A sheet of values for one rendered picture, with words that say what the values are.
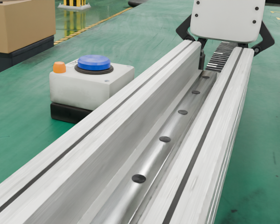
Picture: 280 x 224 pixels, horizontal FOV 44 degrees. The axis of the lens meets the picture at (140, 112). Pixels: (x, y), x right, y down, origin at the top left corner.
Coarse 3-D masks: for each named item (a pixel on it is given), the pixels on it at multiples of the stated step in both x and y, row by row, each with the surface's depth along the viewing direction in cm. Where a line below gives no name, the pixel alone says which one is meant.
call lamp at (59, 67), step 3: (54, 63) 41; (57, 63) 40; (60, 63) 40; (63, 63) 41; (54, 66) 40; (57, 66) 40; (60, 66) 40; (63, 66) 40; (54, 69) 40; (57, 69) 40; (60, 69) 40; (63, 69) 40; (57, 72) 40; (60, 72) 40; (63, 72) 41
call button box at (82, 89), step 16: (112, 64) 45; (64, 80) 40; (80, 80) 39; (96, 80) 39; (112, 80) 39; (128, 80) 44; (64, 96) 41; (80, 96) 40; (96, 96) 39; (64, 112) 42; (80, 112) 41
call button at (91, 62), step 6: (78, 60) 42; (84, 60) 41; (90, 60) 41; (96, 60) 41; (102, 60) 42; (108, 60) 42; (78, 66) 42; (84, 66) 41; (90, 66) 41; (96, 66) 41; (102, 66) 41; (108, 66) 42
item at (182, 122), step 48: (192, 48) 45; (240, 48) 47; (144, 96) 29; (192, 96) 37; (240, 96) 31; (96, 144) 21; (144, 144) 29; (192, 144) 22; (0, 192) 16; (48, 192) 17; (96, 192) 22; (144, 192) 21; (192, 192) 17
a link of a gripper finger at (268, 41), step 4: (264, 24) 50; (260, 28) 50; (264, 28) 50; (260, 32) 50; (264, 32) 50; (268, 32) 50; (264, 36) 50; (268, 36) 50; (272, 36) 51; (264, 40) 51; (268, 40) 50; (272, 40) 50; (256, 44) 52; (260, 44) 51; (264, 44) 51; (268, 44) 51; (272, 44) 50; (264, 48) 51
